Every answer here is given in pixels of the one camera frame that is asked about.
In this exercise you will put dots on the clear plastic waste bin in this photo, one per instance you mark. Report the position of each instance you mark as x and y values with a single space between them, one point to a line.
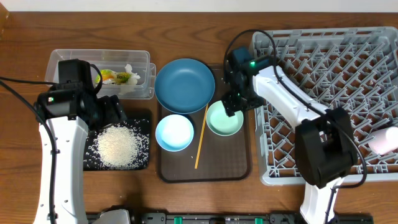
135 61

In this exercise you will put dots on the wooden chopstick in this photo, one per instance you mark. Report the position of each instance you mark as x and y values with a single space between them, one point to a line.
201 137

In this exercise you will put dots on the black rectangular tray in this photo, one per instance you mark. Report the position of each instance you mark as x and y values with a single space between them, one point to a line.
124 149

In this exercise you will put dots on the grey dishwasher rack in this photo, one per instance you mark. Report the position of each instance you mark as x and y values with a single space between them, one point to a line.
352 68

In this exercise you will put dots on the white rice pile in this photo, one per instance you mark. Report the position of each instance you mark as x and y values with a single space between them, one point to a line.
118 146

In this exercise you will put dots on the mint green bowl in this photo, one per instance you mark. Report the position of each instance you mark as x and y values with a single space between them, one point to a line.
220 123

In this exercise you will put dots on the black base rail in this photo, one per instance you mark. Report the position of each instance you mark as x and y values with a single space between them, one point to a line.
123 216

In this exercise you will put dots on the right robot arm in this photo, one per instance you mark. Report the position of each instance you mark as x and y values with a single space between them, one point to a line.
323 148

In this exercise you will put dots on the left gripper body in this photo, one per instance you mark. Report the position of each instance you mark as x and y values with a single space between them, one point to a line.
106 113

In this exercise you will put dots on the dark blue plate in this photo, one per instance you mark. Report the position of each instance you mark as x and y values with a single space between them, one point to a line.
184 86

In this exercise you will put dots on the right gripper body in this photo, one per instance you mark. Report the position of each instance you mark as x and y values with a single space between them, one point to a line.
239 101

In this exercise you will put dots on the brown serving tray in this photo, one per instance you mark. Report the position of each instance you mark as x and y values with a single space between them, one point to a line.
221 158

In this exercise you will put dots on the light blue bowl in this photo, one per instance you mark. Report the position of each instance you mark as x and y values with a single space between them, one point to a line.
174 133

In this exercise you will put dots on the pink white cup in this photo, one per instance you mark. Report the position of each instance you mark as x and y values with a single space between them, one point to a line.
384 140

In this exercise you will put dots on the white tissue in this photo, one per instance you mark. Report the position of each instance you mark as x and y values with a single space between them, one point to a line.
128 81

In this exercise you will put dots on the yellow green snack wrapper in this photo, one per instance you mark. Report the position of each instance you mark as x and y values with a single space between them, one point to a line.
110 77

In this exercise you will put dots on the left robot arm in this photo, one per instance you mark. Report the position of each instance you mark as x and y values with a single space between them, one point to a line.
67 112

